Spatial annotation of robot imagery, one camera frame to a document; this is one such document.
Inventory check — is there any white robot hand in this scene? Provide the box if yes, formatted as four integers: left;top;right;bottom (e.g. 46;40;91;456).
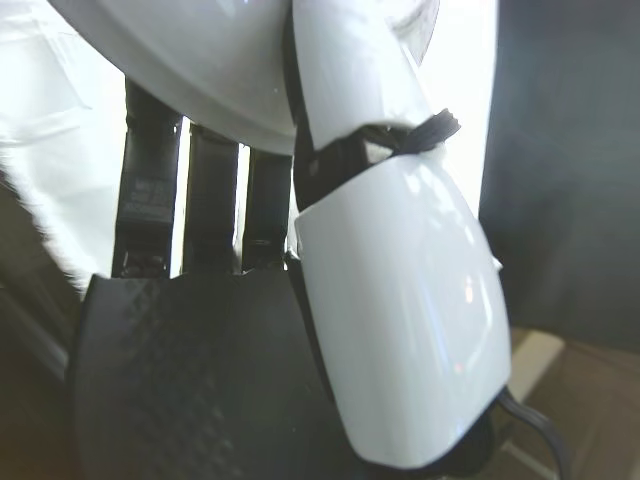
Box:
63;0;513;480

